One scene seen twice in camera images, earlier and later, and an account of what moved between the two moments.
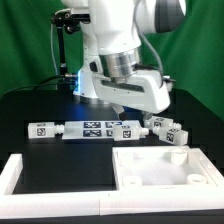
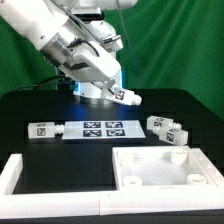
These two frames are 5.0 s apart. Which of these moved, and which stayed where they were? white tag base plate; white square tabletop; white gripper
Moved: white gripper
Stayed: white tag base plate; white square tabletop
